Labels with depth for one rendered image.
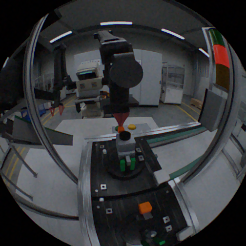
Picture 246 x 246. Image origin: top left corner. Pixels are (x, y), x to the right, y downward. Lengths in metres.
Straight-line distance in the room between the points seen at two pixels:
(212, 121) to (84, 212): 0.37
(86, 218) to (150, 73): 3.45
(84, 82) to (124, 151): 0.79
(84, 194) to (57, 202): 0.20
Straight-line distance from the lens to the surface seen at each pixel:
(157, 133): 0.48
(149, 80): 3.35
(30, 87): 0.20
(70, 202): 0.43
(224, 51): 0.24
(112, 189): 0.28
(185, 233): 0.33
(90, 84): 0.90
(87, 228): 0.31
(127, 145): 0.22
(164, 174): 0.29
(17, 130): 0.22
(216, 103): 0.18
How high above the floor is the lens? 1.24
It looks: 31 degrees down
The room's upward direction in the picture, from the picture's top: straight up
